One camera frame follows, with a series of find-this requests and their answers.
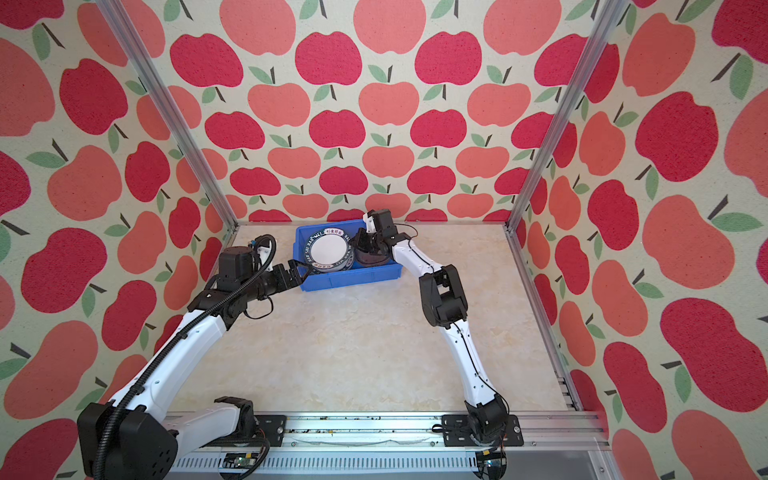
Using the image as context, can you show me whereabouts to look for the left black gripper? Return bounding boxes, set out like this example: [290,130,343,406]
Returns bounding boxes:
[242,259,314,302]

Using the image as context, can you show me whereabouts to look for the clear glass plate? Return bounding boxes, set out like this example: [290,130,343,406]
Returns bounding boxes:
[354,245,392,268]

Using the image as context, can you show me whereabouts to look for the green rim plate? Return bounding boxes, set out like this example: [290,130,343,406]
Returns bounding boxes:
[303,227,354,273]

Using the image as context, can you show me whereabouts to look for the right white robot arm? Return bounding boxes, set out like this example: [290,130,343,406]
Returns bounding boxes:
[353,209,509,446]

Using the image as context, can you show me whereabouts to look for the blue plastic bin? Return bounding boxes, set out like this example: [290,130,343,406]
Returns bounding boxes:
[293,220,403,292]

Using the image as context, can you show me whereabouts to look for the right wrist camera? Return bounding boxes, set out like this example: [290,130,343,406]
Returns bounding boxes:
[363,213,377,235]

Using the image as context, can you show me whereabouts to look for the left aluminium frame post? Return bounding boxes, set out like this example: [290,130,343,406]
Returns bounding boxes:
[96,0,239,233]

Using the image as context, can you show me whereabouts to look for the aluminium frame post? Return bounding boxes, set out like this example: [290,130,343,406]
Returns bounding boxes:
[96,0,239,233]
[504,0,629,238]

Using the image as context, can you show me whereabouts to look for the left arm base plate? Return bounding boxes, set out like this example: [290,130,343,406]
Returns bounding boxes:
[202,413,288,448]

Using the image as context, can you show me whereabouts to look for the aluminium front rail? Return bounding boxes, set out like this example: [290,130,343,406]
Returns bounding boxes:
[162,411,620,479]

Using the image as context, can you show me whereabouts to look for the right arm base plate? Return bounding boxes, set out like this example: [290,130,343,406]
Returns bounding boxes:
[433,414,525,448]

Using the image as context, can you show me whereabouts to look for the right aluminium frame post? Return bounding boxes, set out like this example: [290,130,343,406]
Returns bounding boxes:
[504,0,629,238]

